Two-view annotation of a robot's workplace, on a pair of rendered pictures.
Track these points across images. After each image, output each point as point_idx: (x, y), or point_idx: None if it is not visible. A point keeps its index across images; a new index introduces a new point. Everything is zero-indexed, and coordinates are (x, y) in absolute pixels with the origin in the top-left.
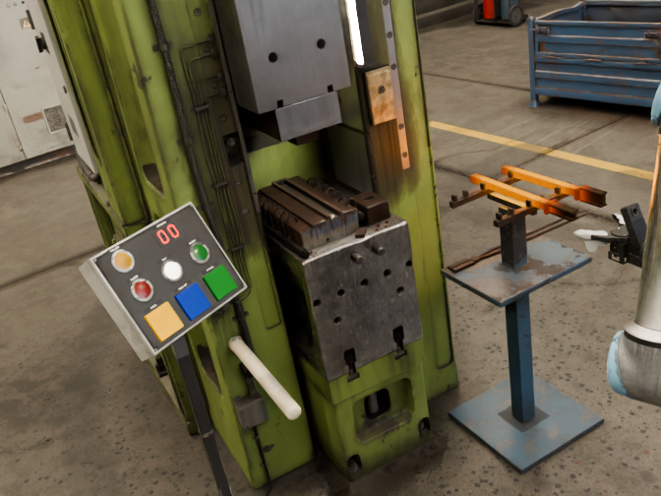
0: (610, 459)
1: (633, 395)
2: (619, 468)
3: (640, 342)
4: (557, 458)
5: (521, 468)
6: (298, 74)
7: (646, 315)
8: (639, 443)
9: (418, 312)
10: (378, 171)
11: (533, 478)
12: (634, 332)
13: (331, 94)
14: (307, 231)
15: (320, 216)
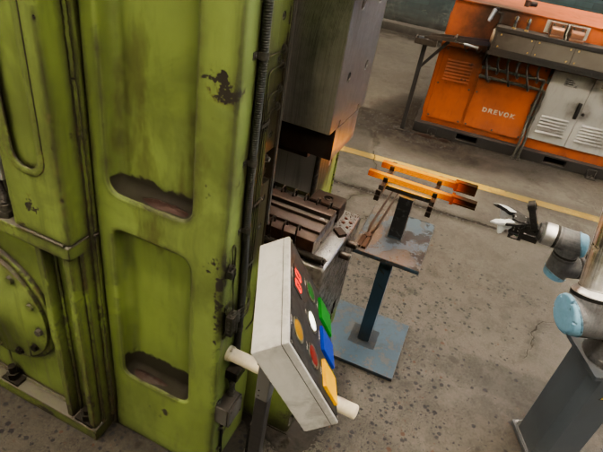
0: (428, 353)
1: (585, 335)
2: (437, 359)
3: (599, 303)
4: (401, 362)
5: (391, 378)
6: (352, 93)
7: (601, 285)
8: (435, 337)
9: (343, 284)
10: (319, 170)
11: (399, 382)
12: (594, 297)
13: (356, 112)
14: (316, 239)
15: (313, 221)
